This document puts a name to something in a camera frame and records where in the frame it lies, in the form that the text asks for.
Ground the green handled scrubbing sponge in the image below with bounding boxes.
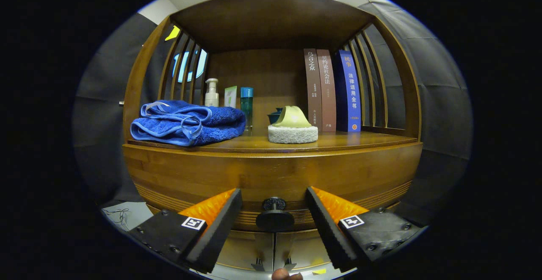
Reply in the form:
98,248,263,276
268,105,319,144

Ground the wooden countertop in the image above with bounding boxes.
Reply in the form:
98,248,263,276
127,128,418,153

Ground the black drawer knob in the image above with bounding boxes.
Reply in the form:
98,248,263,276
255,197,295,232

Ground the wooden cabinet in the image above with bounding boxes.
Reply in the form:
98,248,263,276
122,0,423,272

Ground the blue folded towel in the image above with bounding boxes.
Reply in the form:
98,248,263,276
130,100,246,147

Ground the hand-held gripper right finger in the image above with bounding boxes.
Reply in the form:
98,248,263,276
306,186,424,272

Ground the white green tube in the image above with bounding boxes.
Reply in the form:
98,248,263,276
224,86,238,108

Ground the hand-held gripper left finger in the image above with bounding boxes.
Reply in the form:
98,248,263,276
127,188,243,274

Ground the blue book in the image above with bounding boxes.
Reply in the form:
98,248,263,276
337,50,362,133

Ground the teal glass bottle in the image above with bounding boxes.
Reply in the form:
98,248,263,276
241,87,254,132

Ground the dark brown book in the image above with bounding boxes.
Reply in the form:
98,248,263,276
303,49,323,128

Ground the white pump bottle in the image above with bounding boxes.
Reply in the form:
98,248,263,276
205,78,220,107

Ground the reddish brown book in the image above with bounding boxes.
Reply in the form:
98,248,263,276
316,49,337,133

